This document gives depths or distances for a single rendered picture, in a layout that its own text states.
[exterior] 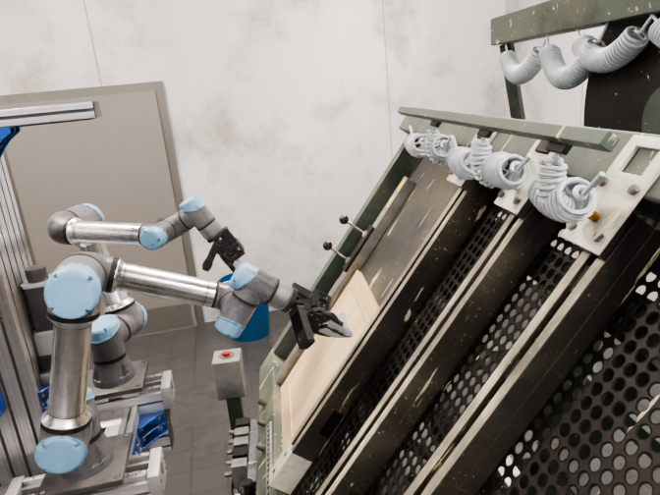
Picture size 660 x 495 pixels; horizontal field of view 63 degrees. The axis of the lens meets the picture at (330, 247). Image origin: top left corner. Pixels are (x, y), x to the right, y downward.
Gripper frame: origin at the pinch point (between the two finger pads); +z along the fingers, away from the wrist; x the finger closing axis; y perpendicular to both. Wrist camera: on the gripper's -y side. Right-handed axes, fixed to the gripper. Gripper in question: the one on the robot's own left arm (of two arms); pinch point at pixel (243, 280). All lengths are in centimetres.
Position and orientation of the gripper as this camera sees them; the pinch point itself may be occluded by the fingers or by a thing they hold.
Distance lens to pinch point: 200.1
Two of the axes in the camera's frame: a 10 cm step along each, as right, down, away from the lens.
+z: 5.4, 7.7, 3.3
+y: 8.2, -5.7, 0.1
